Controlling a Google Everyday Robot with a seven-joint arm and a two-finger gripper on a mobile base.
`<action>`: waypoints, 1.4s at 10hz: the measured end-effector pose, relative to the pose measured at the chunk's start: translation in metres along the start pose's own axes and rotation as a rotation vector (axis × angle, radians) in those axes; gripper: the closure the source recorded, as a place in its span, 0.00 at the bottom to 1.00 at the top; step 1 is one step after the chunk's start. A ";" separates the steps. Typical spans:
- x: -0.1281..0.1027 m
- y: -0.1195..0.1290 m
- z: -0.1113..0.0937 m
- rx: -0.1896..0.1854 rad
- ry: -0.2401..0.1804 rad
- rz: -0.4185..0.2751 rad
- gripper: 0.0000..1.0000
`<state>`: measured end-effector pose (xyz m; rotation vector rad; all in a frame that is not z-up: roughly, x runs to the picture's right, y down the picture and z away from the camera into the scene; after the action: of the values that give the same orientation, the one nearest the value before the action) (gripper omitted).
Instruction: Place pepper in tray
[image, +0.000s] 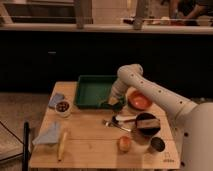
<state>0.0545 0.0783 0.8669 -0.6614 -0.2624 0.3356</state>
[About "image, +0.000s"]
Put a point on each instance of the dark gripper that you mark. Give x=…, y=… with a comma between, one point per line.
x=115, y=104

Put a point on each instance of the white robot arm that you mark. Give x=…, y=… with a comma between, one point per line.
x=196, y=119

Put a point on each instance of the green plastic tray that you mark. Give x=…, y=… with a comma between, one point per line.
x=92, y=92

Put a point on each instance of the white spoon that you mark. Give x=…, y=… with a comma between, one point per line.
x=119, y=118

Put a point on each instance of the orange bowl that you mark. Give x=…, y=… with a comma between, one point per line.
x=138, y=101

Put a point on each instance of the dark bowl with sponge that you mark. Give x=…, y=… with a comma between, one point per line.
x=147, y=124

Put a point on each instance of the small white cup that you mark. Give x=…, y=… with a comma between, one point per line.
x=62, y=108

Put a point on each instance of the small dark cup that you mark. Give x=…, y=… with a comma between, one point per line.
x=157, y=144

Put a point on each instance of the blue cloth small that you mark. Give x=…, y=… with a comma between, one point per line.
x=55, y=99

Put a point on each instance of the yellow banana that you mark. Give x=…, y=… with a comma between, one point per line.
x=62, y=146

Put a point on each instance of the light blue folded cloth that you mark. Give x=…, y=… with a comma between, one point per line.
x=49, y=136

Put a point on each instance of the black pole stand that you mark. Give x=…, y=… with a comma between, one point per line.
x=25, y=147

